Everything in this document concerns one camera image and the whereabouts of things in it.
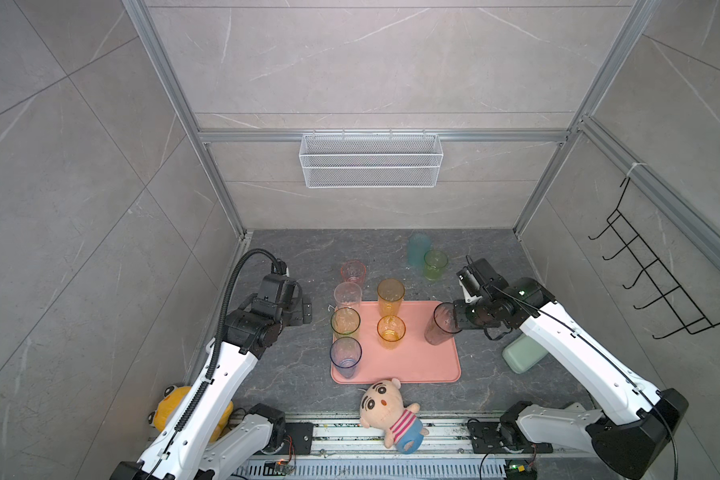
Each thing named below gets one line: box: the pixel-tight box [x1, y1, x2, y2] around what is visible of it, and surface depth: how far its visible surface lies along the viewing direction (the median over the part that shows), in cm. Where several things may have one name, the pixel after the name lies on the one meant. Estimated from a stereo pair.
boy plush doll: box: [359, 378, 429, 454], surface depth 72 cm
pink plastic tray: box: [330, 301, 461, 384], surface depth 88 cm
